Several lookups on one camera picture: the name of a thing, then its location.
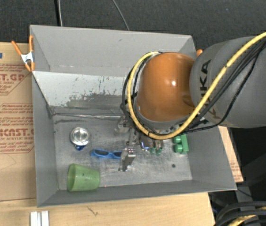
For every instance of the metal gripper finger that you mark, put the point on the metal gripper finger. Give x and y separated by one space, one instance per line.
122 126
126 160

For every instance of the blue sunglasses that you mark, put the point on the blue sunglasses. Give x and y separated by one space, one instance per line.
101 153

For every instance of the green cup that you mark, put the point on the green cup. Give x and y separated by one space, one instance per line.
83 178

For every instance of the grey metal bin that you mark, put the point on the grey metal bin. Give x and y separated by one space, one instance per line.
114 55

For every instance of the brown cardboard board, red print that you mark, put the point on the brown cardboard board, red print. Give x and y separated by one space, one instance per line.
10 154

